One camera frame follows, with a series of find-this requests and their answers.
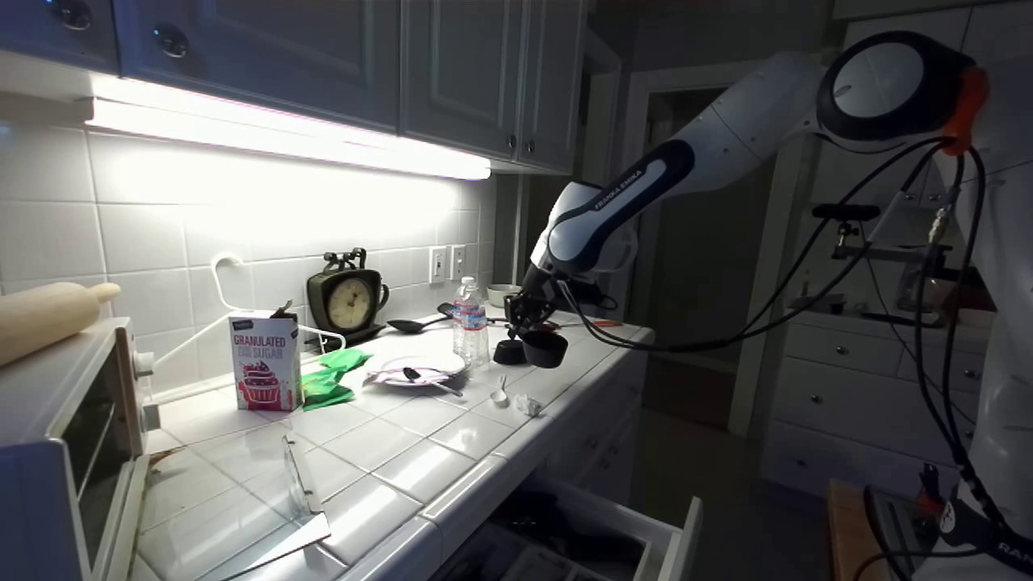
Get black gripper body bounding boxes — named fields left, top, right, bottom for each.
left=504, top=268, right=557, bottom=336

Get large black measuring cup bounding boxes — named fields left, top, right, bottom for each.
left=518, top=329, right=567, bottom=367

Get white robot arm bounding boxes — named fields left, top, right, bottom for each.
left=507, top=32, right=1033, bottom=581

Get small black measuring cup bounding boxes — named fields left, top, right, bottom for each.
left=493, top=340, right=526, bottom=366

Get clear water bottle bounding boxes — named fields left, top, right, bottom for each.
left=456, top=274, right=486, bottom=366

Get black spoon on plate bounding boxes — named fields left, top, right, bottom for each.
left=401, top=367, right=461, bottom=397

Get white plate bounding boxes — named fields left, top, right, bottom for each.
left=368, top=354, right=467, bottom=392

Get black ladle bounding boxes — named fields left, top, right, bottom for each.
left=387, top=314, right=451, bottom=336

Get black mantel clock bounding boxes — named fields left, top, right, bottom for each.
left=308, top=250, right=390, bottom=346

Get open white drawer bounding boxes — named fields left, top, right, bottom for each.
left=432, top=478, right=704, bottom=581

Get green cloth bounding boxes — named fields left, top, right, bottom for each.
left=300, top=349, right=368, bottom=410

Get white pink carton box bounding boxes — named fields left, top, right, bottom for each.
left=230, top=317, right=300, bottom=412

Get metal tongs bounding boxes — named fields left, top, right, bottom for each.
left=224, top=434, right=337, bottom=581

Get under-cabinet light strip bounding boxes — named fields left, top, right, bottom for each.
left=80, top=75, right=490, bottom=181

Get wooden rolling pin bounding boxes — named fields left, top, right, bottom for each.
left=0, top=281, right=122, bottom=366

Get white light switch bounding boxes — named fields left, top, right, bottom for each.
left=449, top=245, right=467, bottom=281

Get white wall outlet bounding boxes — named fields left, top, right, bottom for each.
left=425, top=245, right=449, bottom=287

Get white wire hanger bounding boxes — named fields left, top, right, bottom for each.
left=132, top=252, right=350, bottom=375

